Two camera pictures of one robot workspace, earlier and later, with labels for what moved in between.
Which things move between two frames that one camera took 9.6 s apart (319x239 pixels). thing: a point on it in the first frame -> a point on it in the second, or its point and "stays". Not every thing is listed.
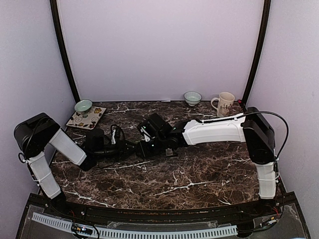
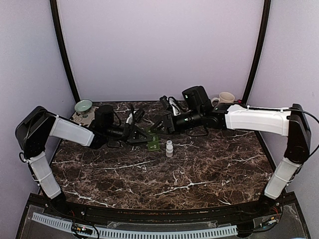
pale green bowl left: x=83 y=107 stays
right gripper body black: x=151 y=151 -> x=169 y=117
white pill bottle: x=169 y=152 stays
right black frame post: x=260 y=53 stays
